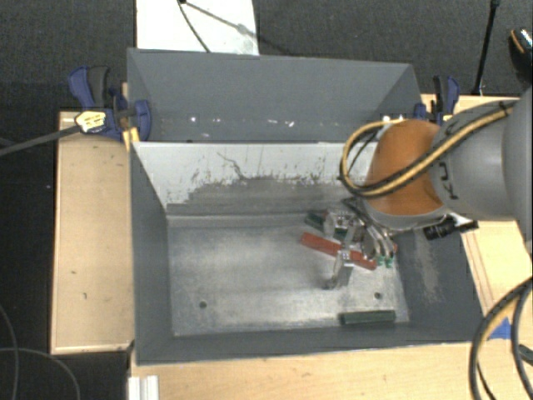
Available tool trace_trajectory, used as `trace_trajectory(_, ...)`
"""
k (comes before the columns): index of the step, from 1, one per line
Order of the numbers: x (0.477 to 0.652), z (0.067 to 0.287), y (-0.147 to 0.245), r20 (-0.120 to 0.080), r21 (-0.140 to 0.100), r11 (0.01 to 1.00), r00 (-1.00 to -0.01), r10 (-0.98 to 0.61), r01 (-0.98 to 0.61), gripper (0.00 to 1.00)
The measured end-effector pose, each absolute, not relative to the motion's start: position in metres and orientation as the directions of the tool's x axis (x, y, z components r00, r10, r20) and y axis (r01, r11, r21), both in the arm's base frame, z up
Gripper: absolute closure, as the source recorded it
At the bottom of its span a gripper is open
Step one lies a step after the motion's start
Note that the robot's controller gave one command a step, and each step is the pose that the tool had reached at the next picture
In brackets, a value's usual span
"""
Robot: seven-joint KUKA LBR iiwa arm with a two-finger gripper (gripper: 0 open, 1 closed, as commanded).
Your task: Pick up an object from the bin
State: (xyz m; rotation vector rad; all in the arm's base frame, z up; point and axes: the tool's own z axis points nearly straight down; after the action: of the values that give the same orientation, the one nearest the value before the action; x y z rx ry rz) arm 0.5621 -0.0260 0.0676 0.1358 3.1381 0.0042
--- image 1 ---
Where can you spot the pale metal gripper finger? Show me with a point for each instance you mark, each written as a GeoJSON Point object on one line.
{"type": "Point", "coordinates": [338, 267]}
{"type": "Point", "coordinates": [346, 274]}

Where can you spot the red-brown flat block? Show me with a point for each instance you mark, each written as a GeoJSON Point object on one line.
{"type": "Point", "coordinates": [322, 245]}

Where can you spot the dark green flat block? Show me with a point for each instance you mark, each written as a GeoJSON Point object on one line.
{"type": "Point", "coordinates": [366, 318]}
{"type": "Point", "coordinates": [316, 219]}

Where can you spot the grey metal bin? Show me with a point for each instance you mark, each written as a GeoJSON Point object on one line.
{"type": "Point", "coordinates": [250, 273]}

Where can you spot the pale wood board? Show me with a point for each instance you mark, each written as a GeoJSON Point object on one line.
{"type": "Point", "coordinates": [93, 240]}

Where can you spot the black cylinder on white bracket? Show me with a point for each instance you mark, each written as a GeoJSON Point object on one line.
{"type": "Point", "coordinates": [439, 228]}

